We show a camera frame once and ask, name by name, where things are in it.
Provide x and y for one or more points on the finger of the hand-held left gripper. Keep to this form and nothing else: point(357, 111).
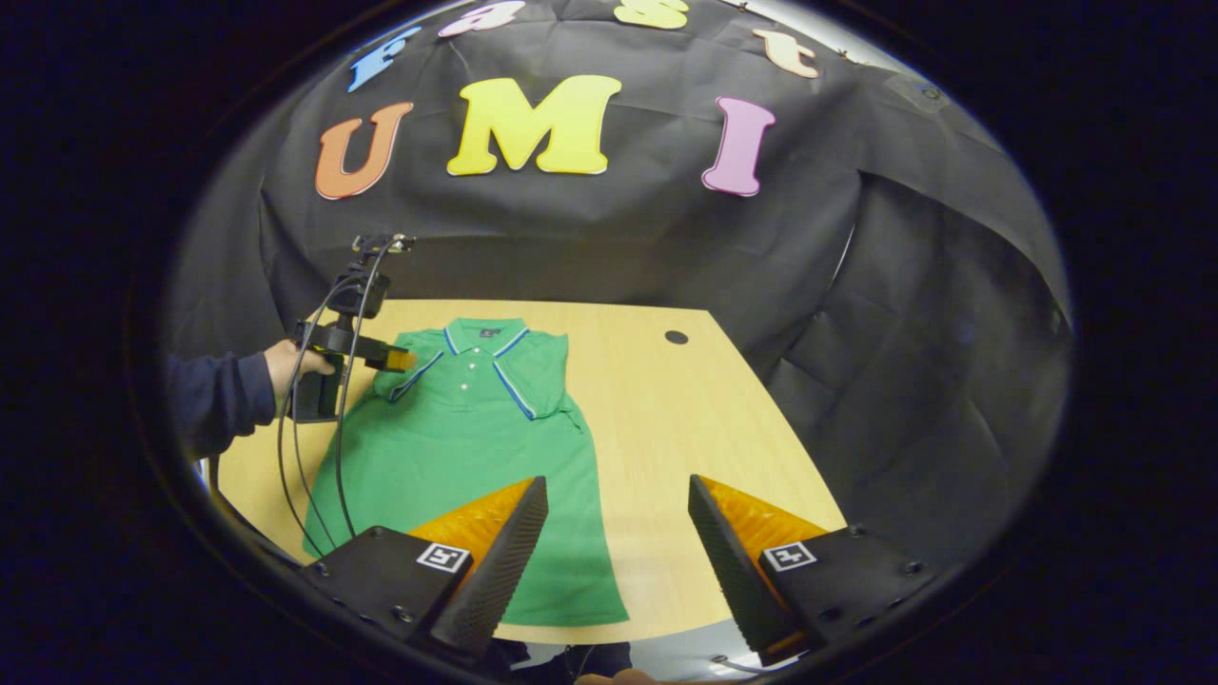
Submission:
point(392, 360)

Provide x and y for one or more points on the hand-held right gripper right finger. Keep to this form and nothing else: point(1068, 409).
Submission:
point(737, 580)

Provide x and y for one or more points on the black backdrop cloth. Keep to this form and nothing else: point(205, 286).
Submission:
point(618, 238)

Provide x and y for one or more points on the green T-shirt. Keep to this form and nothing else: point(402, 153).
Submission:
point(457, 447)

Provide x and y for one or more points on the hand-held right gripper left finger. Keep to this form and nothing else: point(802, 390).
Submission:
point(495, 580)

